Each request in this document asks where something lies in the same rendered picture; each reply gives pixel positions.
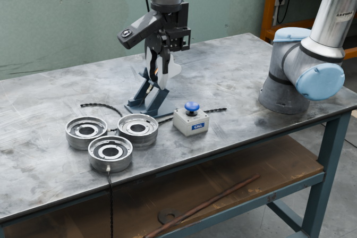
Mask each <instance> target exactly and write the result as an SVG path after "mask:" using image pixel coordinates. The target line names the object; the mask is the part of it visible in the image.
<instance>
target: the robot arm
mask: <svg viewBox="0 0 357 238"><path fill-rule="evenodd" d="M150 7H151V9H152V10H151V11H150V12H148V13H147V14H146V15H144V16H143V17H141V18H140V19H138V20H137V21H135V22H134V23H133V24H131V25H130V26H128V27H127V28H125V29H124V30H122V31H121V32H120V33H118V34H117V38H118V40H119V41H120V43H121V44H122V45H123V46H124V47H125V48H126V49H131V48H132V47H134V46H135V45H137V44H138V43H139V42H141V41H142V40H144V39H145V42H144V51H145V58H146V65H147V70H148V75H149V77H150V79H151V81H152V82H154V81H155V69H156V68H158V74H157V75H158V82H157V83H158V85H159V86H160V88H161V90H164V89H165V87H166V83H167V80H168V79H170V78H172V77H174V76H176V75H177V74H179V73H180V72H181V66H180V65H178V64H175V63H174V60H173V55H172V54H170V52H177V51H180V50H181V51H184V50H189V49H190V38H191V29H190V28H188V11H189V3H188V2H185V1H184V0H151V2H150ZM356 10H357V0H322V2H321V5H320V8H319V11H318V14H317V16H316V19H315V22H314V24H313V27H312V30H309V29H305V28H295V27H288V28H281V29H279V30H277V31H276V33H275V38H274V40H273V42H274V43H273V49H272V54H271V60H270V67H269V73H268V76H267V78H266V80H265V82H264V84H263V86H262V88H261V89H260V92H259V101H260V103H261V104H262V105H263V106H264V107H265V108H267V109H269V110H271V111H274V112H277V113H282V114H298V113H302V112H304V111H306V110H307V109H308V107H309V103H310V100H312V101H322V100H326V99H328V98H329V97H331V96H333V95H335V94H336V93H338V92H339V90H340V89H341V87H342V86H343V84H344V80H345V75H344V71H343V69H342V68H341V64H342V62H343V59H344V57H345V52H344V49H343V47H342V45H343V43H344V40H345V38H346V35H347V33H348V30H349V28H350V25H351V23H352V20H353V18H354V15H355V13H356ZM184 36H189V41H188V45H186V41H185V40H183V38H184ZM183 45H186V46H183Z"/></svg>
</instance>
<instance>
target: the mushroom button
mask: <svg viewBox="0 0 357 238"><path fill-rule="evenodd" d="M184 108H185V109H186V110H188V111H189V112H190V113H194V111H197V110H199V108H200V106H199V104H198V103H196V102H194V101H189V102H187V103H186V104H185V105H184Z"/></svg>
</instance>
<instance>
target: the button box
mask: <svg viewBox="0 0 357 238"><path fill-rule="evenodd" d="M173 125H174V126H175V127H176V128H177V129H178V130H179V131H180V132H181V133H183V134H184V135H185V136H186V137H189V136H192V135H195V134H199V133H202V132H206V131H208V126H209V116H208V115H207V114H206V113H205V112H203V111H202V110H201V109H199V110H197V111H194V113H190V112H189V111H188V110H186V109H185V108H181V109H177V110H174V114H173Z"/></svg>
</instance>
